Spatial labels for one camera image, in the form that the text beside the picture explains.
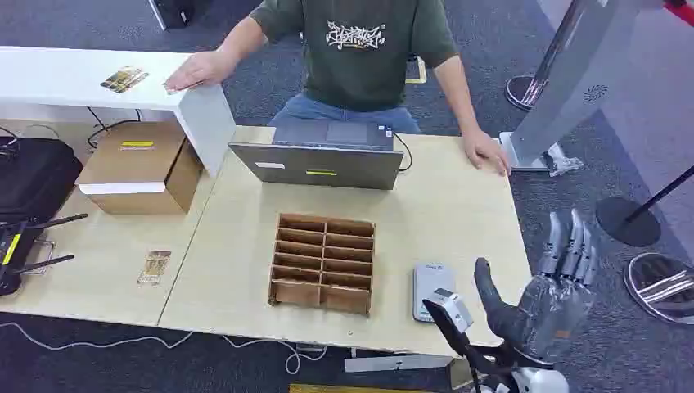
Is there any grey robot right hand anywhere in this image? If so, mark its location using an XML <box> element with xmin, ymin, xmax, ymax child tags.
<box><xmin>474</xmin><ymin>208</ymin><xmax>601</xmax><ymax>366</ymax></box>

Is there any person's left hand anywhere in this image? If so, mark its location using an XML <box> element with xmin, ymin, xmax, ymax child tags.
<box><xmin>462</xmin><ymin>127</ymin><xmax>511</xmax><ymax>178</ymax></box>

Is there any person's right hand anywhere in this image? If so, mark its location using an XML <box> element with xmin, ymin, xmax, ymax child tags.
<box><xmin>164</xmin><ymin>50</ymin><xmax>237</xmax><ymax>94</ymax></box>

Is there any pale grey card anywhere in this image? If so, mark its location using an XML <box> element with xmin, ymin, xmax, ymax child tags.
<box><xmin>412</xmin><ymin>263</ymin><xmax>457</xmax><ymax>324</ymax></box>

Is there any black box with white edge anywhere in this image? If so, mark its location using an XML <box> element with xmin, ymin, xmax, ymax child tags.
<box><xmin>147</xmin><ymin>0</ymin><xmax>196</xmax><ymax>31</ymax></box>

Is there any chrome stanchion with pole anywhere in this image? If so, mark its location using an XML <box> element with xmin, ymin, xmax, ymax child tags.
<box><xmin>504</xmin><ymin>0</ymin><xmax>592</xmax><ymax>112</ymax></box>

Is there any stack of printed cards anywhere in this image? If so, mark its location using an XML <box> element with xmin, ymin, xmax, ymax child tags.
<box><xmin>100</xmin><ymin>65</ymin><xmax>150</xmax><ymax>94</ymax></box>

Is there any clear plastic bag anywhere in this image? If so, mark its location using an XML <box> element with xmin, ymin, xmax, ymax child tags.
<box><xmin>543</xmin><ymin>142</ymin><xmax>585</xmax><ymax>178</ymax></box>

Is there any chrome stanchion base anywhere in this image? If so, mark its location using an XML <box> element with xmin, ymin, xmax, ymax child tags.
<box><xmin>623</xmin><ymin>252</ymin><xmax>694</xmax><ymax>325</ymax></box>

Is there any brown cardboard box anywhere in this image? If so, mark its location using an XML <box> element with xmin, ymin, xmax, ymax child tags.
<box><xmin>74</xmin><ymin>120</ymin><xmax>205</xmax><ymax>216</ymax></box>

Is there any silver kiosk stand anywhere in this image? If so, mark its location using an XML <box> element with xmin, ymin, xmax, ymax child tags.
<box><xmin>498</xmin><ymin>0</ymin><xmax>665</xmax><ymax>174</ymax></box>

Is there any black stanchion with pole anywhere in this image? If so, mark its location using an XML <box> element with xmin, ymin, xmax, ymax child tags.
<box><xmin>595</xmin><ymin>165</ymin><xmax>694</xmax><ymax>248</ymax></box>

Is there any white desk shelf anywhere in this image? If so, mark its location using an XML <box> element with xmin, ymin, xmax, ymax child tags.
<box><xmin>0</xmin><ymin>46</ymin><xmax>237</xmax><ymax>179</ymax></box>

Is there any person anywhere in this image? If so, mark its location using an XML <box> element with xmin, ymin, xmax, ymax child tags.
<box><xmin>164</xmin><ymin>0</ymin><xmax>511</xmax><ymax>178</ymax></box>

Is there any grey laptop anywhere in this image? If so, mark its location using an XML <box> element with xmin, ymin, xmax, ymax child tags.
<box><xmin>228</xmin><ymin>119</ymin><xmax>405</xmax><ymax>191</ymax></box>

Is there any grey bar under desk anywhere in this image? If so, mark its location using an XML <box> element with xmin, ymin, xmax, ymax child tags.
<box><xmin>344</xmin><ymin>355</ymin><xmax>455</xmax><ymax>374</ymax></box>

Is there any black soft case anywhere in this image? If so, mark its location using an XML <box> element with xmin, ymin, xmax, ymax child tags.
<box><xmin>0</xmin><ymin>136</ymin><xmax>84</xmax><ymax>224</ymax></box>

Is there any wooden slotted card box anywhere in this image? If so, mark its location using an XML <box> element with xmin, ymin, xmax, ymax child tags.
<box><xmin>268</xmin><ymin>212</ymin><xmax>376</xmax><ymax>318</ymax></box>

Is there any printed brown card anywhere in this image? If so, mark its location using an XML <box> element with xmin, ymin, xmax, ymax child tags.
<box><xmin>137</xmin><ymin>250</ymin><xmax>173</xmax><ymax>287</ymax></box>

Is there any yellow strip under desk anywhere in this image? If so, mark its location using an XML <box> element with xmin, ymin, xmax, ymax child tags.
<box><xmin>288</xmin><ymin>383</ymin><xmax>435</xmax><ymax>393</ymax></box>

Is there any red barrier belt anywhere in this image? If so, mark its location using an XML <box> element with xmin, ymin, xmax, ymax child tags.
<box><xmin>664</xmin><ymin>0</ymin><xmax>694</xmax><ymax>27</ymax></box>

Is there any black router with antennas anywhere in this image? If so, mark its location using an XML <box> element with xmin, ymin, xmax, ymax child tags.
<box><xmin>0</xmin><ymin>213</ymin><xmax>89</xmax><ymax>296</ymax></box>

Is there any black laptop cable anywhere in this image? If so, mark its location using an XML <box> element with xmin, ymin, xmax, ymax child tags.
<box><xmin>394</xmin><ymin>133</ymin><xmax>414</xmax><ymax>174</ymax></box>

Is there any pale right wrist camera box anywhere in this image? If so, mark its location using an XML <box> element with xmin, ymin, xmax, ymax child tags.
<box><xmin>422</xmin><ymin>288</ymin><xmax>475</xmax><ymax>335</ymax></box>

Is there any black cable under shelf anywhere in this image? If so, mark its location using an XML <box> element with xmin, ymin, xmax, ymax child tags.
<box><xmin>86</xmin><ymin>107</ymin><xmax>143</xmax><ymax>150</ymax></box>

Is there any metal wire handle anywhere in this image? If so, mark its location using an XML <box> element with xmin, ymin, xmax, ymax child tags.
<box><xmin>21</xmin><ymin>238</ymin><xmax>56</xmax><ymax>276</ymax></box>

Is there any white floor cable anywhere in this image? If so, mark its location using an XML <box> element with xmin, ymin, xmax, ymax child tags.
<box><xmin>0</xmin><ymin>321</ymin><xmax>329</xmax><ymax>375</ymax></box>

